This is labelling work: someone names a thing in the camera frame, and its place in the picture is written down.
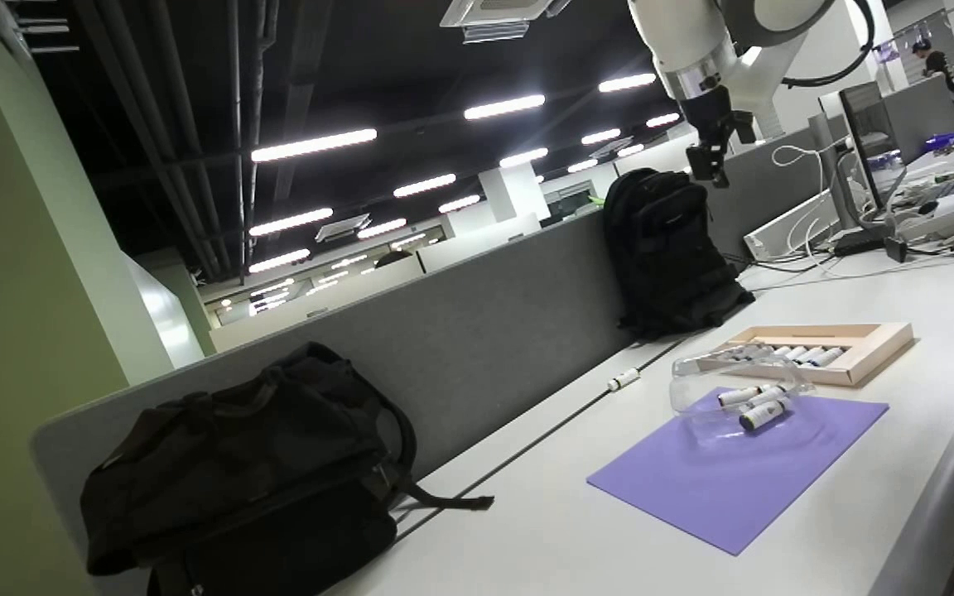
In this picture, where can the grey background partition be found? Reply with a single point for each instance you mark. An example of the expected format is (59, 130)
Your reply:
(754, 185)

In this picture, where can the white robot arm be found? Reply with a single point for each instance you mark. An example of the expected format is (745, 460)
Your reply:
(686, 35)

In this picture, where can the black monitor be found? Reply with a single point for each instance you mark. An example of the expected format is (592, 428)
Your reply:
(864, 142)

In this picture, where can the ceiling air conditioner unit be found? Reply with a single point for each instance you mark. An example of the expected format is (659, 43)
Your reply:
(498, 16)

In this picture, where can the purple mat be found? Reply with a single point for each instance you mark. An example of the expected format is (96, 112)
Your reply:
(721, 498)

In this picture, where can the white box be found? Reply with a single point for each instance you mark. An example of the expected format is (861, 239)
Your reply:
(785, 234)

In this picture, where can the wooden tray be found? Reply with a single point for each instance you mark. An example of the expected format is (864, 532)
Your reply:
(870, 354)

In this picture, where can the green pillar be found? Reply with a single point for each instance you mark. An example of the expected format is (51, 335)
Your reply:
(13, 274)

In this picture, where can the white paint tube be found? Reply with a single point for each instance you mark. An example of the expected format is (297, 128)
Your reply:
(790, 354)
(804, 354)
(817, 354)

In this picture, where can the ceiling light strip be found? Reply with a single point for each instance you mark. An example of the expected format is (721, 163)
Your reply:
(600, 135)
(425, 185)
(458, 201)
(506, 108)
(290, 219)
(381, 229)
(311, 142)
(280, 259)
(665, 121)
(624, 82)
(524, 157)

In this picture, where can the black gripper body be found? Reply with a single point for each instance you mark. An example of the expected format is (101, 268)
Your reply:
(710, 121)

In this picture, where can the grey divider panel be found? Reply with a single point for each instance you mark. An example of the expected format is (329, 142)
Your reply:
(477, 341)

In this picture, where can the white desk device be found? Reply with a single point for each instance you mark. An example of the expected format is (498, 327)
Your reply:
(941, 217)

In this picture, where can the clear plastic bag with bottles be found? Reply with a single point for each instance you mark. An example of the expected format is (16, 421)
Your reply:
(694, 385)

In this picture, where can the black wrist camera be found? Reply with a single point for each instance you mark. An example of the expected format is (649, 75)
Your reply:
(743, 122)

